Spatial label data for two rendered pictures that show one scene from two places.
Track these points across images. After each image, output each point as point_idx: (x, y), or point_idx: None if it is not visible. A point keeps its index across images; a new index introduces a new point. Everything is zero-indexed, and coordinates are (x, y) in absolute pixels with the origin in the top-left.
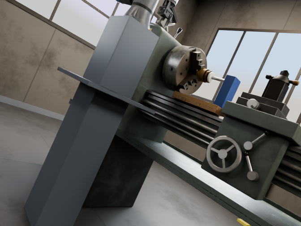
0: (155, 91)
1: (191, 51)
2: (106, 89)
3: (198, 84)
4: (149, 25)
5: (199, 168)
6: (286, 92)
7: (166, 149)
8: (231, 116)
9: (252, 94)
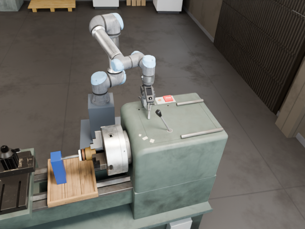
0: None
1: (100, 129)
2: (81, 126)
3: (107, 169)
4: (95, 101)
5: (73, 222)
6: (1, 162)
7: (112, 211)
8: None
9: (25, 156)
